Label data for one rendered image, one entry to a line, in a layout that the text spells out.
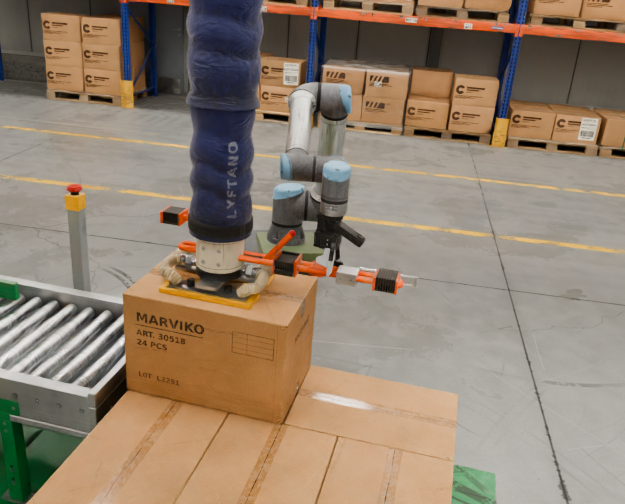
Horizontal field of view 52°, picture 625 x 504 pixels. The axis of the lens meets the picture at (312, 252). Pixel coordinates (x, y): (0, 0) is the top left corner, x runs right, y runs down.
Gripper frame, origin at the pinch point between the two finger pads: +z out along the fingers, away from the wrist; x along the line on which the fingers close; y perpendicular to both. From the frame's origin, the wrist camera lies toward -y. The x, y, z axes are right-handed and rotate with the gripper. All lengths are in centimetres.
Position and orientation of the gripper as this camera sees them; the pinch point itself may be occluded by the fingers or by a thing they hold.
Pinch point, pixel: (334, 269)
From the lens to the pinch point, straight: 222.5
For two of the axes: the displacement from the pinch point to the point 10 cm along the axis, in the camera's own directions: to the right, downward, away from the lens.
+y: -9.7, -1.6, 2.0
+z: -0.7, 9.2, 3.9
